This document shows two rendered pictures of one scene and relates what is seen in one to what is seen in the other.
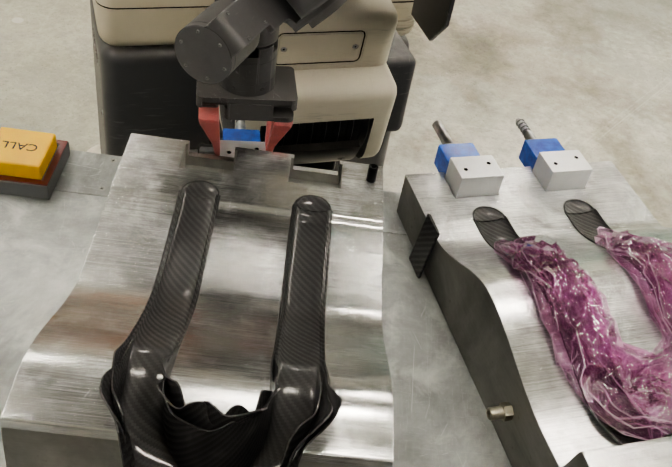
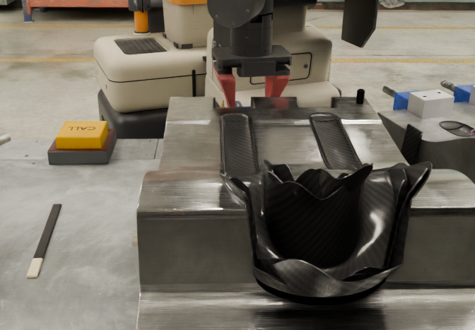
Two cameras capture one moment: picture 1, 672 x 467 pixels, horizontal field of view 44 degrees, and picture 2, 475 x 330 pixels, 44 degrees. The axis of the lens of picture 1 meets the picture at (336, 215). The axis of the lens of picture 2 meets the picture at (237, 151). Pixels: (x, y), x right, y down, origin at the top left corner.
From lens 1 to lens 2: 0.30 m
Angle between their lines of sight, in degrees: 17
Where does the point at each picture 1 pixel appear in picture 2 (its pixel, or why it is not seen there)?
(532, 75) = not seen: hidden behind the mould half
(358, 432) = (449, 193)
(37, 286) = (113, 209)
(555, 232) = not seen: outside the picture
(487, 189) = (443, 110)
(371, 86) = (321, 92)
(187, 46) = (217, 0)
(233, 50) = not seen: outside the picture
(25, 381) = (150, 188)
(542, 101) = not seen: hidden behind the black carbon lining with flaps
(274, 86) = (272, 52)
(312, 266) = (339, 148)
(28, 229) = (97, 180)
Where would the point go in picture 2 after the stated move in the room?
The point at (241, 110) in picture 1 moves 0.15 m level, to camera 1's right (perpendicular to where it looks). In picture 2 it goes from (251, 68) to (365, 70)
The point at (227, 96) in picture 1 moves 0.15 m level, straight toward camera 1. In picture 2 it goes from (240, 58) to (262, 94)
